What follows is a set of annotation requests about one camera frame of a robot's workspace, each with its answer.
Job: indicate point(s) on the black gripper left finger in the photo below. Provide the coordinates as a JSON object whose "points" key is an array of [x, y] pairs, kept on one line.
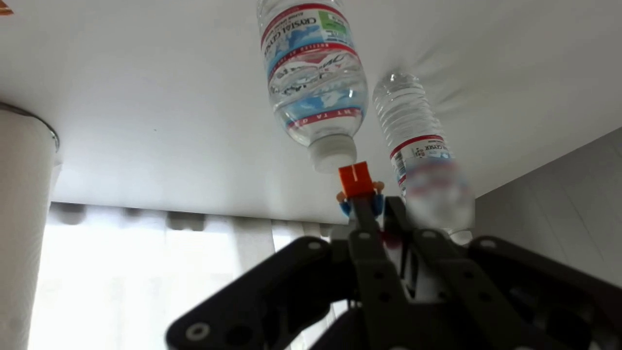
{"points": [[292, 293]]}

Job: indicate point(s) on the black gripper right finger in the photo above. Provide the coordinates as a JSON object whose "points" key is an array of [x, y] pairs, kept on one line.
{"points": [[518, 293]]}

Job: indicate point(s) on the orange toy man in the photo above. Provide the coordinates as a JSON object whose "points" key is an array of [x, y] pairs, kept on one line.
{"points": [[354, 182]]}

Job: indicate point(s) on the clear plastic water bottle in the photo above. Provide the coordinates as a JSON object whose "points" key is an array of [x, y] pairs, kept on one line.
{"points": [[314, 79], [424, 162]]}

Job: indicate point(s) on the sheer white curtain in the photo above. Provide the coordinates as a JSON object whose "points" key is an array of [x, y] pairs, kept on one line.
{"points": [[129, 279]]}

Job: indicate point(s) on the white paper towel roll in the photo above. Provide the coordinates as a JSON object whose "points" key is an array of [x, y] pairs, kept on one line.
{"points": [[22, 227]]}

